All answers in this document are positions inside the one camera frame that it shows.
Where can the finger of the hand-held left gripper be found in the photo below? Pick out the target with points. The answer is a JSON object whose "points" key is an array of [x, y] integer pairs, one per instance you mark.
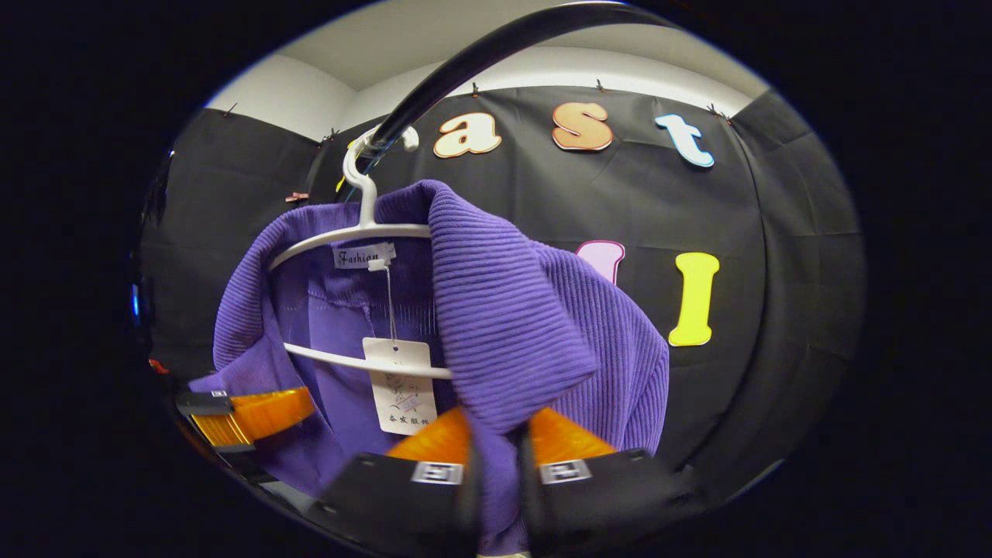
{"points": [[256, 415]]}

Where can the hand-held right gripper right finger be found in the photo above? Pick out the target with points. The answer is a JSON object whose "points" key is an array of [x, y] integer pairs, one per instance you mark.
{"points": [[604, 496]]}

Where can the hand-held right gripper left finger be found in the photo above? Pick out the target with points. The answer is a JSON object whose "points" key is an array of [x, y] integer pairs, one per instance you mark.
{"points": [[387, 496]]}

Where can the purple ribbed jacket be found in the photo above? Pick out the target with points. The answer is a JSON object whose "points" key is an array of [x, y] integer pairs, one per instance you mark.
{"points": [[511, 325]]}

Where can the white plastic hanger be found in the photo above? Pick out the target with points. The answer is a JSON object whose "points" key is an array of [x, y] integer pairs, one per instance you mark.
{"points": [[364, 229]]}

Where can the pink clip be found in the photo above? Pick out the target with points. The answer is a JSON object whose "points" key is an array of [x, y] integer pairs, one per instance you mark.
{"points": [[296, 197]]}

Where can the black clothes rail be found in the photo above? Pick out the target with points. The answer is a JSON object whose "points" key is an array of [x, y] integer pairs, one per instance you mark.
{"points": [[465, 62]]}

